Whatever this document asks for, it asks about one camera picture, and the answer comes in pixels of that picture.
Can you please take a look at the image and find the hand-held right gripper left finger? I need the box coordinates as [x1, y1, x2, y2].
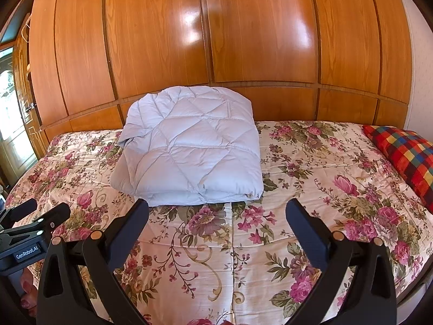
[35, 198, 149, 325]

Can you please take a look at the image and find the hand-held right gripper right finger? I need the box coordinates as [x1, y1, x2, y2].
[285, 198, 398, 325]

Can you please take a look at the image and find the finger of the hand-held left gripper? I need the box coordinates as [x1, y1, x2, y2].
[0, 198, 38, 227]
[5, 202, 71, 242]

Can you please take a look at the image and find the white quilted puffer jacket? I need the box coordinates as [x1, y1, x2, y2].
[110, 86, 264, 208]

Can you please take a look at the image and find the person's left hand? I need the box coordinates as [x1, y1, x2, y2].
[19, 269, 39, 317]

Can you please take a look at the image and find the floral bedspread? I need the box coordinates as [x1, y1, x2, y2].
[5, 120, 433, 325]

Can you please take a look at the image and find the carved wooden door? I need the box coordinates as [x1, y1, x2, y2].
[13, 32, 48, 165]

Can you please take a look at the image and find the glazed entrance door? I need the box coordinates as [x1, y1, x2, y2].
[0, 47, 26, 180]

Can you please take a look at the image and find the checked colourful pillow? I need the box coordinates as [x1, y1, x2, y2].
[362, 125, 433, 215]

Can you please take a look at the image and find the wooden panelled wardrobe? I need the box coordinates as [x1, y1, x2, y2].
[29, 0, 414, 140]

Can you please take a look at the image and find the wire clothes hanger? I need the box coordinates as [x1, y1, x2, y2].
[19, 13, 33, 42]

